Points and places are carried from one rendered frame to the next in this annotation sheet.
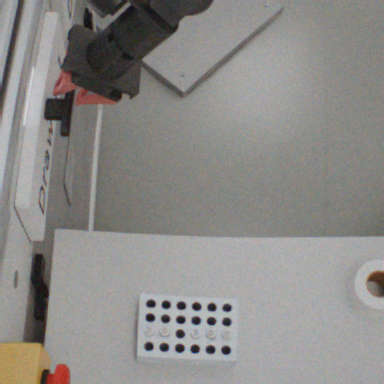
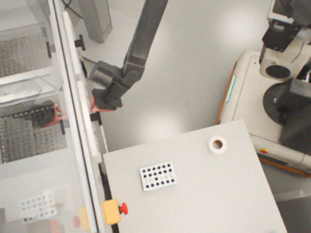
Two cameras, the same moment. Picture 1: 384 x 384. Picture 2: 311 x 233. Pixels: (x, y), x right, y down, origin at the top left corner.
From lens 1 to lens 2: 0.30 m
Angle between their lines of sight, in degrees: 10
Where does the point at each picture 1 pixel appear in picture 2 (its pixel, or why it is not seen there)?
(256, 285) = (175, 153)
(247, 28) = not seen: hidden behind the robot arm
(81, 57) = (100, 100)
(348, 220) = (198, 107)
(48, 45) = (83, 95)
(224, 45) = not seen: hidden behind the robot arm
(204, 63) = not seen: hidden behind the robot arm
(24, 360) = (112, 205)
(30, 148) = (90, 134)
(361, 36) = (186, 29)
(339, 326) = (207, 161)
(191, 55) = (121, 58)
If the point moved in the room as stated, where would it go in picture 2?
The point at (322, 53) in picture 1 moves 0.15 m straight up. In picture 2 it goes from (171, 42) to (173, 29)
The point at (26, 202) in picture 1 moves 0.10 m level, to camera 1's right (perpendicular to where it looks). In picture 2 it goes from (95, 153) to (125, 150)
